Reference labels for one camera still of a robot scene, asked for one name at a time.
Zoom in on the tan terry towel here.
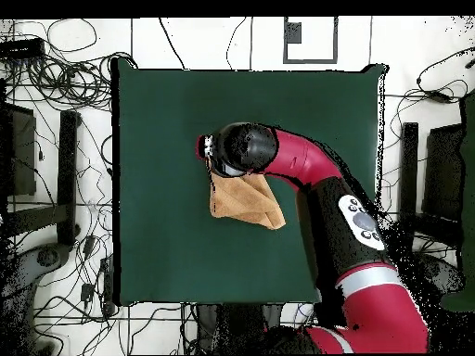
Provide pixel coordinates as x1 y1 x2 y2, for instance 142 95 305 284
208 159 287 231

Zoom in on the dark flat box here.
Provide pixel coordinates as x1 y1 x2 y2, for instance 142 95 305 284
0 102 37 197
421 123 465 222

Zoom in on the dark green table cloth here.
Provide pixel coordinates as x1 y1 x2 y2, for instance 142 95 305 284
110 57 389 307

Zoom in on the black stand foot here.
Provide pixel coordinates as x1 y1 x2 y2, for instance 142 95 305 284
6 109 82 248
395 121 461 254

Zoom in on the small dark grey square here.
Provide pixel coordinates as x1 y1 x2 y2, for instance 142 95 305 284
286 21 302 45

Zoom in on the black power strip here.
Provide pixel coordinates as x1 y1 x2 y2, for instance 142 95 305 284
99 255 117 316

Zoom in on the dark chair base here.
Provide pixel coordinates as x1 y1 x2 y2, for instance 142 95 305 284
407 253 467 298
0 242 71 355

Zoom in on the dark green draped cloth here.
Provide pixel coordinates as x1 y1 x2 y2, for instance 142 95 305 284
439 90 475 312

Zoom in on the thin black cable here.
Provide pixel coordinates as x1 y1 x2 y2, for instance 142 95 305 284
158 17 186 70
225 17 249 70

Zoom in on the grey square floor frame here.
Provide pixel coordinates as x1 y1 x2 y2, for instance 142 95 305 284
282 16 340 65

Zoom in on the black cable tangle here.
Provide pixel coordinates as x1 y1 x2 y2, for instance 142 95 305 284
3 51 139 112

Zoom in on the black box with cables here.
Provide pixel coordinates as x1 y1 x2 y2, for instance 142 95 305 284
0 37 46 60

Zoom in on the black adapter with cable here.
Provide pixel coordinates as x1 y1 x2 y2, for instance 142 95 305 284
415 45 475 105

